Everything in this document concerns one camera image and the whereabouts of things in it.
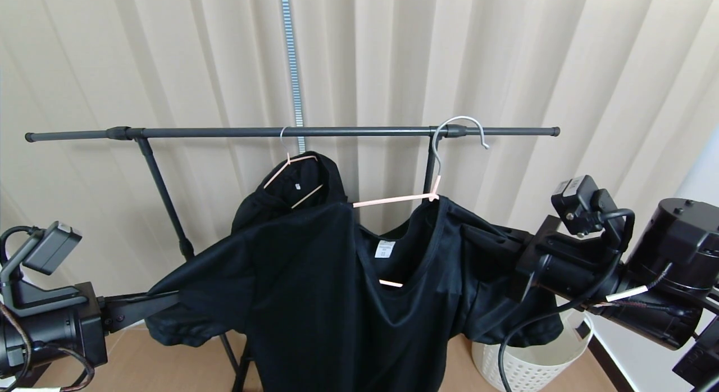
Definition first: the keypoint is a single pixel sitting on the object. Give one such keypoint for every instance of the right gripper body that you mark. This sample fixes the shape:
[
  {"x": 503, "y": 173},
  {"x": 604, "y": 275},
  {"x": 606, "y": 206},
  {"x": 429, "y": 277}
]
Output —
[{"x": 567, "y": 268}]

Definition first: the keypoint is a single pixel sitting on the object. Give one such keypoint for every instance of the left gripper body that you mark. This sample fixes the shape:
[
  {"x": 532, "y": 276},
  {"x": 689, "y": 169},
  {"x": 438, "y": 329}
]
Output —
[{"x": 50, "y": 330}]

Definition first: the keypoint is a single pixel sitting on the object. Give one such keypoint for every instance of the pink clothes hanger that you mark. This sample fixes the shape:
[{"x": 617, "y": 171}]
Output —
[
  {"x": 278, "y": 173},
  {"x": 393, "y": 200}
]

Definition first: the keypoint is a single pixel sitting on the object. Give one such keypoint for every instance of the black garment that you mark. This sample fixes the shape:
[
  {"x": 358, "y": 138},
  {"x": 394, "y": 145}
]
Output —
[{"x": 326, "y": 302}]

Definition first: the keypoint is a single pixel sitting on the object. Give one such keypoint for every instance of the black shorts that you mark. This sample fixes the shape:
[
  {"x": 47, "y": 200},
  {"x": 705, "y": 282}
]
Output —
[{"x": 269, "y": 206}]

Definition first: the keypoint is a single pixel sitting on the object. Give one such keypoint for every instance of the white laundry basket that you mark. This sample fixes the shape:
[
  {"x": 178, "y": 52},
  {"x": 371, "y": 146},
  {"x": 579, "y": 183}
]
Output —
[{"x": 533, "y": 364}]

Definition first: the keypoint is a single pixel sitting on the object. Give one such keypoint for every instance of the black clothes rack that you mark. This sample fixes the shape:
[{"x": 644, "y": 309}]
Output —
[{"x": 224, "y": 132}]

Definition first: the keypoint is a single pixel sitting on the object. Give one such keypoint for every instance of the beige curtain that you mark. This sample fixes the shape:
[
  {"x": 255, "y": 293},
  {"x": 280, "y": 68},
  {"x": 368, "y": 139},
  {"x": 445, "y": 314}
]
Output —
[{"x": 561, "y": 55}]

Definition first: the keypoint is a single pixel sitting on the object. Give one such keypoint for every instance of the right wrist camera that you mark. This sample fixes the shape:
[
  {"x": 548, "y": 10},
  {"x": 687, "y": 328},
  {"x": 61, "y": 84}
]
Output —
[{"x": 581, "y": 204}]

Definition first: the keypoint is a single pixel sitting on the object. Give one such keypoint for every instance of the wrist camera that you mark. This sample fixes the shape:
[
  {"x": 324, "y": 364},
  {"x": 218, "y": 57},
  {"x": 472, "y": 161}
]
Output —
[
  {"x": 50, "y": 249},
  {"x": 581, "y": 204}
]

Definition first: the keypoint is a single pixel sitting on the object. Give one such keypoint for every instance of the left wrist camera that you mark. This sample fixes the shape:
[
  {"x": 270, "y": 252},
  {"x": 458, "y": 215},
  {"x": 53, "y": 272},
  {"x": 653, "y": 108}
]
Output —
[{"x": 50, "y": 249}]

